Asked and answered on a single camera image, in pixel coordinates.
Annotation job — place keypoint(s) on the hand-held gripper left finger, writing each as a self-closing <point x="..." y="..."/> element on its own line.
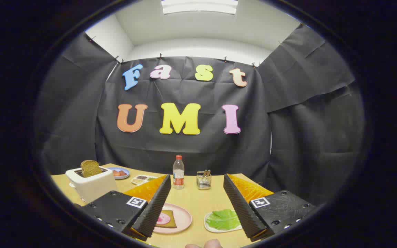
<point x="157" y="203"/>

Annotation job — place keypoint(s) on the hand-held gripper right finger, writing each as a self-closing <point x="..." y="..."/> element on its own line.
<point x="238" y="203"/>

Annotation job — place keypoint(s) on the green lettuce leaf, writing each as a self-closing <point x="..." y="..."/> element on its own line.
<point x="223" y="220"/>

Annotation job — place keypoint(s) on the round-topped brown bread slice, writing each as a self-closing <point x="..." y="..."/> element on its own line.
<point x="91" y="168"/>

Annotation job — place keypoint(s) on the pink ham slice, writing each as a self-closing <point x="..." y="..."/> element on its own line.
<point x="164" y="218"/>

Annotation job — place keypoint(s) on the square brown bread slice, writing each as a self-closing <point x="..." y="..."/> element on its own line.
<point x="172" y="218"/>

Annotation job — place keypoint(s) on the white divided grain tray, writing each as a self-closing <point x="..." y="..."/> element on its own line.
<point x="143" y="179"/>

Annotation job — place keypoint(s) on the round pink plate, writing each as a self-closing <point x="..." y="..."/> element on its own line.
<point x="184" y="218"/>

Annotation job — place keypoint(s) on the clear plastic water bottle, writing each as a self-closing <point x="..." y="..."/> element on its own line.
<point x="178" y="172"/>

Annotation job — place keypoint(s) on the white square plate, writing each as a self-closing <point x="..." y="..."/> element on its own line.
<point x="209" y="228"/>

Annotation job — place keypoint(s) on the metal mesh utensil holder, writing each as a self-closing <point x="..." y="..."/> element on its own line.
<point x="204" y="182"/>

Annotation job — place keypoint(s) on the small blue plate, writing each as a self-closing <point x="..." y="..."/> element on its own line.
<point x="124" y="176"/>

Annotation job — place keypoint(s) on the wooden utensils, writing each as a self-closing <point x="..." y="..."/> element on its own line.
<point x="206" y="173"/>

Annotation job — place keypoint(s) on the red tomato slices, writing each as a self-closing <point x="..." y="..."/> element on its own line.
<point x="119" y="173"/>

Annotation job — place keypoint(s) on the black backdrop cloth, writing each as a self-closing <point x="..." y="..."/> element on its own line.
<point x="184" y="148"/>

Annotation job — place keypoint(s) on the white toaster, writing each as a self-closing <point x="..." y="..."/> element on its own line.
<point x="91" y="187"/>

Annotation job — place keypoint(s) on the ceiling light panel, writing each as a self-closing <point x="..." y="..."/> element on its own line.
<point x="198" y="7"/>

